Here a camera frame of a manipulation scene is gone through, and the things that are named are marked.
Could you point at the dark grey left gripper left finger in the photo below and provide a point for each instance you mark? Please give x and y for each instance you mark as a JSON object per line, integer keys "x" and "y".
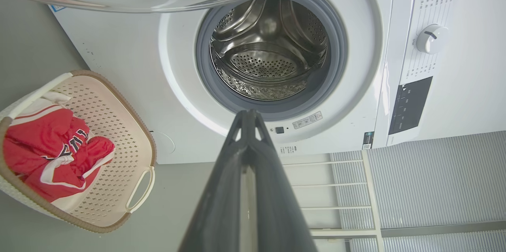
{"x": 219, "y": 204}

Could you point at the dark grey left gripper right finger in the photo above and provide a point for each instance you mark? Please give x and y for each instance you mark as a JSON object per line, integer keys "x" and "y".
{"x": 278, "y": 208}

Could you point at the white front-load washing machine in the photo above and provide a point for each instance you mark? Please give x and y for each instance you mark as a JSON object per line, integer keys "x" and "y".
{"x": 130, "y": 58}

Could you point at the white warning sticker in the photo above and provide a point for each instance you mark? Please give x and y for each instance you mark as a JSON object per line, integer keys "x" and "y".
{"x": 307, "y": 120}

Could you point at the small dark energy sticker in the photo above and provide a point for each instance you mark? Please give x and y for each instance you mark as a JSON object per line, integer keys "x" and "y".
{"x": 368, "y": 140}

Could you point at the beige perforated laundry basket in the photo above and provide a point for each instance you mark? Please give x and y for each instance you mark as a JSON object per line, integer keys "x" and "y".
{"x": 126, "y": 137}

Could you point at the stainless steel washer drum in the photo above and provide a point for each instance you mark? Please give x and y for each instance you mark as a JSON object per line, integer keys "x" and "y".
{"x": 269, "y": 62}

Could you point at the black washer display panel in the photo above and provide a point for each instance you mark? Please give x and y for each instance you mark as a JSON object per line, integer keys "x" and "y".
{"x": 411, "y": 106}

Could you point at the red and white jersey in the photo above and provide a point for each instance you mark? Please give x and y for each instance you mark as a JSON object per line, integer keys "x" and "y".
{"x": 43, "y": 141}

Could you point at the white round program knob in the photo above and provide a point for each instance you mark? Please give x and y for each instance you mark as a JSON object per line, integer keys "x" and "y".
{"x": 431, "y": 39}

